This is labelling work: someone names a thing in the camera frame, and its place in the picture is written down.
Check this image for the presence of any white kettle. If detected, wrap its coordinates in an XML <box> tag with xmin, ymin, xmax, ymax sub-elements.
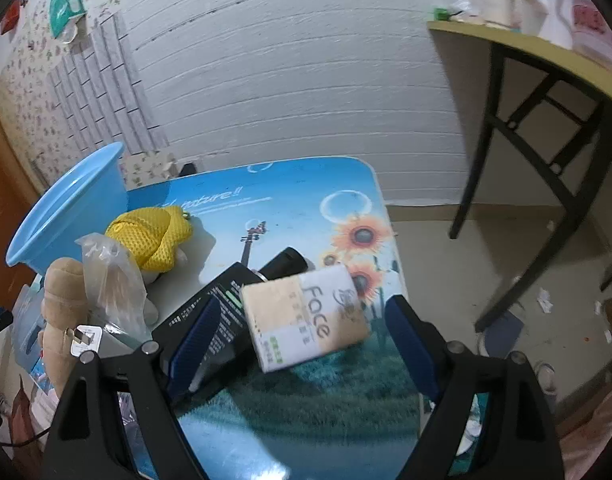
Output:
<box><xmin>516</xmin><ymin>0</ymin><xmax>576</xmax><ymax>48</ymax></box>

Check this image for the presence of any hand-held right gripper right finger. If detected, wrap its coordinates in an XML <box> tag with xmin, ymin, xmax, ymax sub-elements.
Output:
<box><xmin>383</xmin><ymin>295</ymin><xmax>566</xmax><ymax>480</ymax></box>

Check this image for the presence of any tan plush toy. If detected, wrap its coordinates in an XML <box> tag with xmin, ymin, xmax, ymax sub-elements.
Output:
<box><xmin>38</xmin><ymin>257</ymin><xmax>89</xmax><ymax>396</ymax></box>

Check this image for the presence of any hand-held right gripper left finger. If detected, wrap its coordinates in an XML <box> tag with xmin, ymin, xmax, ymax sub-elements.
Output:
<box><xmin>40</xmin><ymin>294</ymin><xmax>221</xmax><ymax>480</ymax></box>

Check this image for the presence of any white charger plug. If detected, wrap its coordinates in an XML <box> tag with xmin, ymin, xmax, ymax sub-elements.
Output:
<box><xmin>68</xmin><ymin>325</ymin><xmax>104</xmax><ymax>358</ymax></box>

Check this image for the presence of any yellow desk with black legs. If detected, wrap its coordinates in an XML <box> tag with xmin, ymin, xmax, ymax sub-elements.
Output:
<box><xmin>427</xmin><ymin>20</ymin><xmax>612</xmax><ymax>333</ymax></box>

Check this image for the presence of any bag of cotton swabs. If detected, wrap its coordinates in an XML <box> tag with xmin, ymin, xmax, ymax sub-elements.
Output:
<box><xmin>75</xmin><ymin>232</ymin><xmax>154</xmax><ymax>341</ymax></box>

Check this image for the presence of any black cylinder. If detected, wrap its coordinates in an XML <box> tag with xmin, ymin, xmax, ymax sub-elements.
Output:
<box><xmin>260</xmin><ymin>246</ymin><xmax>307</xmax><ymax>281</ymax></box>

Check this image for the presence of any blue plastic basin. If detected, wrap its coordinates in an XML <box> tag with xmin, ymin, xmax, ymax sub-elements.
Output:
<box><xmin>6</xmin><ymin>141</ymin><xmax>129</xmax><ymax>281</ymax></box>

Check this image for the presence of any beige tissue pack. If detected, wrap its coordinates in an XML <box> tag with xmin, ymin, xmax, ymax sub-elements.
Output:
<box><xmin>240</xmin><ymin>265</ymin><xmax>371</xmax><ymax>373</ymax></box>

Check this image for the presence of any black packet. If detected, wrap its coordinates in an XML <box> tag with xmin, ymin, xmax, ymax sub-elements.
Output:
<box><xmin>151</xmin><ymin>261</ymin><xmax>267</xmax><ymax>361</ymax></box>

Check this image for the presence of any red wall ornament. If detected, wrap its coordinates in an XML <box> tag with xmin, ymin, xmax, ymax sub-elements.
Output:
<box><xmin>1</xmin><ymin>2</ymin><xmax>24</xmax><ymax>33</ymax></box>

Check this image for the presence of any wooden door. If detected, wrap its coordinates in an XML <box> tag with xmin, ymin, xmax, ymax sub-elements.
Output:
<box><xmin>0</xmin><ymin>102</ymin><xmax>39</xmax><ymax>311</ymax></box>

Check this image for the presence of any green tissue pack on wall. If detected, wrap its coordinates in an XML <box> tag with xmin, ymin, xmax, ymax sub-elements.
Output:
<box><xmin>48</xmin><ymin>0</ymin><xmax>87</xmax><ymax>43</ymax></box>

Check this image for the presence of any white cup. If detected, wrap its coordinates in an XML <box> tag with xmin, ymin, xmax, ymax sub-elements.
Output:
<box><xmin>478</xmin><ymin>0</ymin><xmax>517</xmax><ymax>28</ymax></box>

